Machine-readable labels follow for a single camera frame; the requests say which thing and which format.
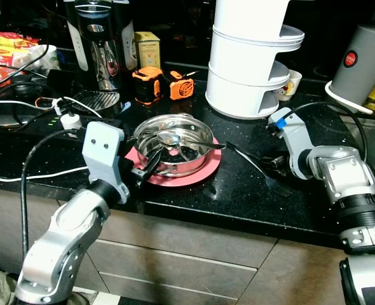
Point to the grey green crumpled cloth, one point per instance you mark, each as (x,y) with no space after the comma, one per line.
(0,290)

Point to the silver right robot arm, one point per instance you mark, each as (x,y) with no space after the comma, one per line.
(349,184)

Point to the grey canister with red logo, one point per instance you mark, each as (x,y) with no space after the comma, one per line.
(362,63)

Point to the black power strip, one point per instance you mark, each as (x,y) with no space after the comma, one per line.
(35,124)

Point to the stainless steel steamer pot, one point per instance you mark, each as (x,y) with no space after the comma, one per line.
(181,162)

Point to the black fork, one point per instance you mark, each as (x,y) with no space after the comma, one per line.
(257,169)

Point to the yellow red food packet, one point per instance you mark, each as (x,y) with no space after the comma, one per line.
(6,47)

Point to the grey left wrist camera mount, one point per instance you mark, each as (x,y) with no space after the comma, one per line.
(105,155)

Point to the pale mug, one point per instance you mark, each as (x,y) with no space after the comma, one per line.
(44,57)

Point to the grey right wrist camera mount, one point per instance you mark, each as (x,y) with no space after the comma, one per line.
(295,133)

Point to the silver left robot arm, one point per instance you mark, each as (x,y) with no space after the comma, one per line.
(60,248)

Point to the grey brown cabinet front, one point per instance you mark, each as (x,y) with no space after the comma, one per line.
(181,260)

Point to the orange black boxy device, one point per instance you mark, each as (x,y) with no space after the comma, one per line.
(147,84)

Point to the orange device with round grille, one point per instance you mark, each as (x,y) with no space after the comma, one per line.
(181,86)

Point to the white plug charger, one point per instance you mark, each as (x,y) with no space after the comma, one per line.
(70,121)

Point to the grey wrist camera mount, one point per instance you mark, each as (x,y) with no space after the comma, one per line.
(295,133)
(105,155)

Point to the chrome black coffee maker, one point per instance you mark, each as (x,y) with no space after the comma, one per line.
(102,57)

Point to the pink round plate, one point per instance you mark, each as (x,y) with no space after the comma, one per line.
(203,175)

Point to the white printed cup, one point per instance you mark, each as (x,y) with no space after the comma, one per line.
(290,82)

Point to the steel spoon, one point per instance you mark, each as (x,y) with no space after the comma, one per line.
(168,138)

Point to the yellow cardboard box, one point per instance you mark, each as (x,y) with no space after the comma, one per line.
(147,49)

